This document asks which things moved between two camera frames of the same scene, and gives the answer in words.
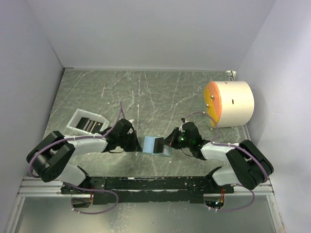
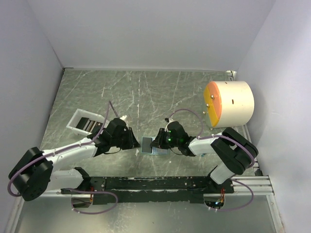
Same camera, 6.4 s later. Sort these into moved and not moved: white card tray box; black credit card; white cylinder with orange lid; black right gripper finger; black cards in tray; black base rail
Moved: black right gripper finger; black credit card
Not moved: white cylinder with orange lid; black cards in tray; black base rail; white card tray box
